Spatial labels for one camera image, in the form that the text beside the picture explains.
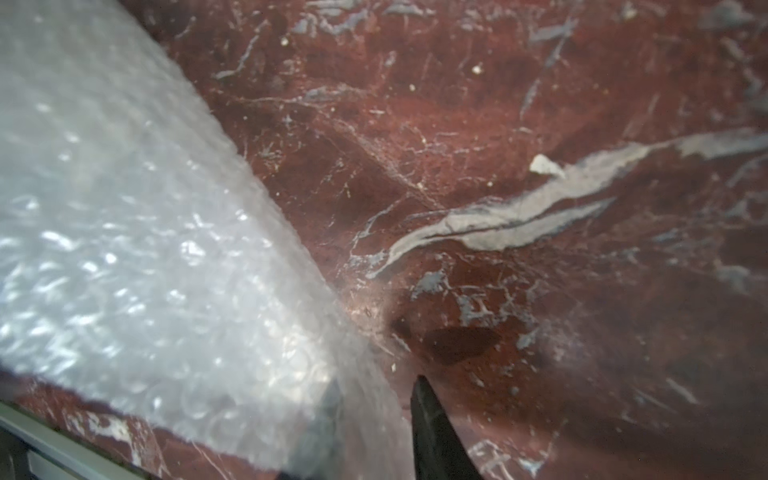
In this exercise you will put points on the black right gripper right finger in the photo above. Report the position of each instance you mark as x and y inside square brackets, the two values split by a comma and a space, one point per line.
[437, 449]

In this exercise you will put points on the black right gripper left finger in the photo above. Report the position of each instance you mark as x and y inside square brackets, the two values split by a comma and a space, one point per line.
[317, 453]

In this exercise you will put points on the aluminium front frame rail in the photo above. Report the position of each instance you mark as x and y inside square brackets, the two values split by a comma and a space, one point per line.
[55, 456]

